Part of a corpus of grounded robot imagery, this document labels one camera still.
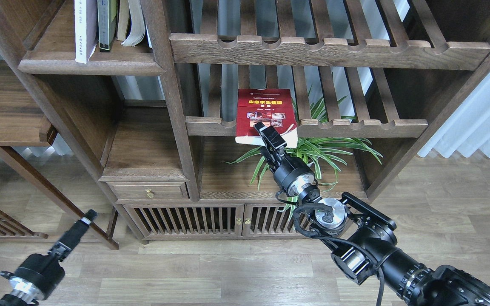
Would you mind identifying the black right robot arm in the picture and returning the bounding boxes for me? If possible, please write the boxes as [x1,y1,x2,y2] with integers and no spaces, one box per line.
[254,123,490,306]

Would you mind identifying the white paperback book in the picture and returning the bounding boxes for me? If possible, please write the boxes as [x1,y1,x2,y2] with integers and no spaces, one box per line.
[74,0,98,64]

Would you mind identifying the dark wooden side table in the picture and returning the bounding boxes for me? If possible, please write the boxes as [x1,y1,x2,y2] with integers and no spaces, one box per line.
[0,60,118,249]

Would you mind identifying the black yellow-green book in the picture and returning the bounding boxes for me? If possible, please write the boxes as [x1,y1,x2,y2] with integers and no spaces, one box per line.
[97,0,117,52]

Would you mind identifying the large dark wooden bookshelf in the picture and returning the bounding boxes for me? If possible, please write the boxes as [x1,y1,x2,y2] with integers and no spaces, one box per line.
[0,0,490,241]

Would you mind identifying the red paperback book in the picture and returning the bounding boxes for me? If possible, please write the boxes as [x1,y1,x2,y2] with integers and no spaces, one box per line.
[235,89,298,148]

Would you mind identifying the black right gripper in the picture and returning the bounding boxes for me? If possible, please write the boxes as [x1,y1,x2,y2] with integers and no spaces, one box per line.
[254,122,316,196]

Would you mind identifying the green spider plant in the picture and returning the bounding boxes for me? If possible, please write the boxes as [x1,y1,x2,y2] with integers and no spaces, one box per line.
[225,87,383,217]

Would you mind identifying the white pleated curtain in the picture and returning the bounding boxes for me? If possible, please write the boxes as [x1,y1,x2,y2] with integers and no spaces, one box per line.
[418,72,490,158]

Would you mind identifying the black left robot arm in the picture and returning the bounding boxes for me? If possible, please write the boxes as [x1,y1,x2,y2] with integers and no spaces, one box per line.
[0,210,97,306]

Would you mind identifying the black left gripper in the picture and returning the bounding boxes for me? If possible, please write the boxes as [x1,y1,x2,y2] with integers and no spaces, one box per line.
[0,209,98,300]

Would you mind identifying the brass drawer knob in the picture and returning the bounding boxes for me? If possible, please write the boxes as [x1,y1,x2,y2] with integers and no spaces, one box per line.
[145,189,154,199]

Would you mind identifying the upright cream books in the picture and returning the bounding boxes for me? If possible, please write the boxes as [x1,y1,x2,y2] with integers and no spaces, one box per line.
[116,0,147,47]

